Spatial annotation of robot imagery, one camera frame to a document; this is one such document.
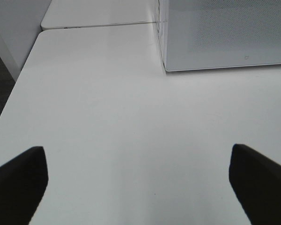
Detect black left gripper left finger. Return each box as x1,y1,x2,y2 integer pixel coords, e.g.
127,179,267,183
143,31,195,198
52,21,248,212
0,146,49,225

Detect white adjacent table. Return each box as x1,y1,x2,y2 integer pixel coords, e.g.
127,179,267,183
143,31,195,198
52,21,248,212
41,0,155,30

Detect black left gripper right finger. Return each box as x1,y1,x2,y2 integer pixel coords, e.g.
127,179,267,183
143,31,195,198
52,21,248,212
229,144,281,225

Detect white microwave oven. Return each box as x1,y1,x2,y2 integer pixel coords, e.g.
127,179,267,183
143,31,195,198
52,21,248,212
155,0,281,71

